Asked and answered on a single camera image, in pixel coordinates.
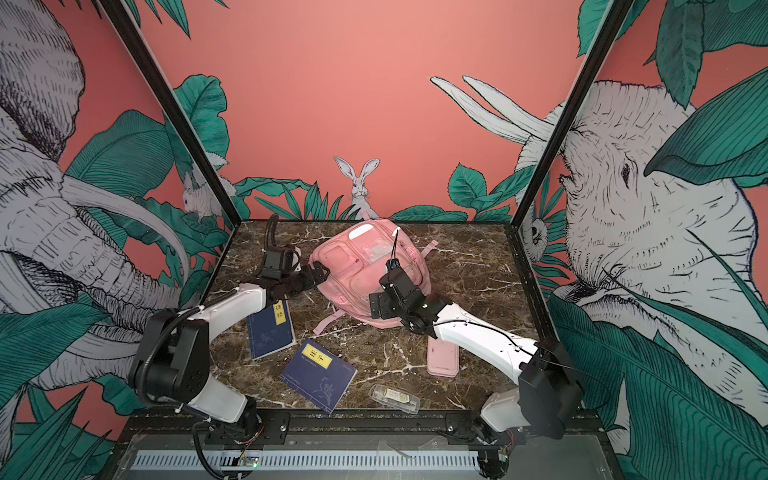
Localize pink student backpack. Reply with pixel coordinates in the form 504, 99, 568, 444
309, 219, 438, 335

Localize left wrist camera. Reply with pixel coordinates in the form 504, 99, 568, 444
257, 246, 301, 280

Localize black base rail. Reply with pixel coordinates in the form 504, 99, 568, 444
119, 409, 607, 448

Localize clear plastic eraser box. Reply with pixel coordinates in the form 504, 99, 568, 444
369, 385, 421, 415

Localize dark blue book yellow label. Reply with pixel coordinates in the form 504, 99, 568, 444
279, 339, 357, 414

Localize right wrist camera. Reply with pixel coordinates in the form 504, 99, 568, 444
379, 258, 425, 303

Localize dark blue book left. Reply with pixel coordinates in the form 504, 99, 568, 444
246, 300, 296, 360

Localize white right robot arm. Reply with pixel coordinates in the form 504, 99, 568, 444
369, 286, 584, 439

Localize pink pencil case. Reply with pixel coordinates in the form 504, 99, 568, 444
427, 337, 460, 378

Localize white ventilation grille strip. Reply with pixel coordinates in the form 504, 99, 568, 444
130, 449, 481, 472

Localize black frame post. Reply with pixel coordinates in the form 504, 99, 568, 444
99, 0, 242, 229
511, 0, 633, 228

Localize black frame post right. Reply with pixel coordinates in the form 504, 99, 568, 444
511, 0, 633, 228

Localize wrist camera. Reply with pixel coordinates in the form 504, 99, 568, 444
379, 258, 425, 303
257, 246, 301, 280

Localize black frame post left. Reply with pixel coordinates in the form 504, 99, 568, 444
99, 0, 242, 229

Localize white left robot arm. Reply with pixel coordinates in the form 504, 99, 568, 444
127, 262, 330, 424

